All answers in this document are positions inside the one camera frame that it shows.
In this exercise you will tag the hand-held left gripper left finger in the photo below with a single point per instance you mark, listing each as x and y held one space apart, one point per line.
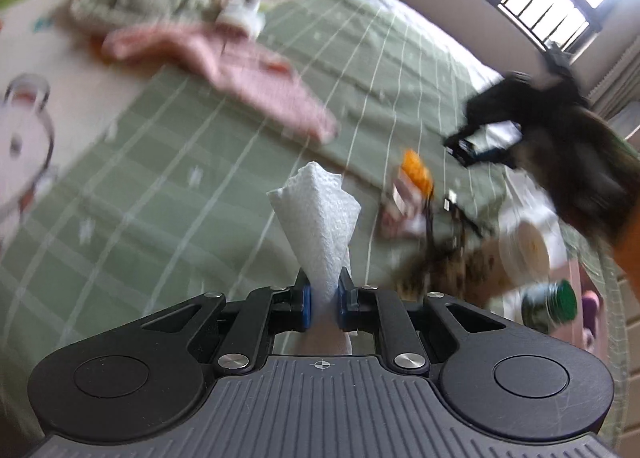
306 305

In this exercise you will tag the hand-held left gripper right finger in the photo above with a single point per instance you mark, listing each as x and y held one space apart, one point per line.
343 307

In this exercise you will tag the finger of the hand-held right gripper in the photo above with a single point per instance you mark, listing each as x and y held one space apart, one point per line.
492 156
472 130

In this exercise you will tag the white paper towel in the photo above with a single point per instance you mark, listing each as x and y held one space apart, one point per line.
320 218

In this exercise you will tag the person's right forearm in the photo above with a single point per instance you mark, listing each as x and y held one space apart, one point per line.
580 172

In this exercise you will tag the orange snack packet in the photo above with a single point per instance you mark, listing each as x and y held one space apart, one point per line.
417 170

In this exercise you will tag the leopard print cloth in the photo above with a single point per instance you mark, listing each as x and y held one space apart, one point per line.
450 268

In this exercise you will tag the green plaid bedsheet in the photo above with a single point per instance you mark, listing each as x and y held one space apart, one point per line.
210 177

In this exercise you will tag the bottle with green cap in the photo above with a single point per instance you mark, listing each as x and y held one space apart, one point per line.
550 308

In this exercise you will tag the small purple item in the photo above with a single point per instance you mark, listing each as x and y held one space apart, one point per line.
589 313

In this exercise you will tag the pink cloth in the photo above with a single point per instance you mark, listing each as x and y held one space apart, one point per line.
225 65

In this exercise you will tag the small white item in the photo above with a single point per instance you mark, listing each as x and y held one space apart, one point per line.
240 15

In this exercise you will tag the cartoon printed blanket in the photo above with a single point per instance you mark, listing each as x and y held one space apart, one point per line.
55 87

